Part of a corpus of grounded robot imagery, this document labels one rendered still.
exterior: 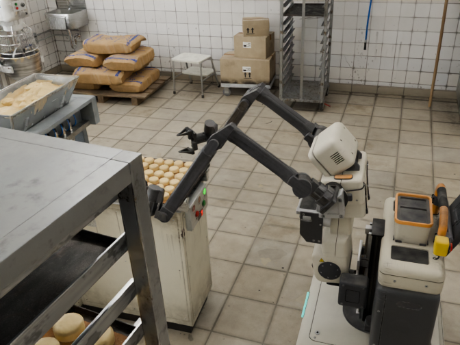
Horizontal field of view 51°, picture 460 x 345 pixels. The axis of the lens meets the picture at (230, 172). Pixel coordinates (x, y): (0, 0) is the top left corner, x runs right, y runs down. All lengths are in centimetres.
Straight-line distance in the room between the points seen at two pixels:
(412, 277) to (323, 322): 62
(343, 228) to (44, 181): 174
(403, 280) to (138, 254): 152
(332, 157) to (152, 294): 135
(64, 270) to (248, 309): 231
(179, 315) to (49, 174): 216
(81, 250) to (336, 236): 163
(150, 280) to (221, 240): 273
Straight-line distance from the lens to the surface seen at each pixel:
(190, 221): 236
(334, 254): 226
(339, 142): 199
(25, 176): 66
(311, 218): 214
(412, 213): 222
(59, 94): 266
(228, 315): 294
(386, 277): 210
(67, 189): 61
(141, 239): 71
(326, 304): 262
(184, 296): 264
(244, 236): 350
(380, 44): 596
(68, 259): 74
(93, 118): 287
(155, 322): 82
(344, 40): 598
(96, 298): 296
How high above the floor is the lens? 211
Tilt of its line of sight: 29 degrees down
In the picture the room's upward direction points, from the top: 3 degrees counter-clockwise
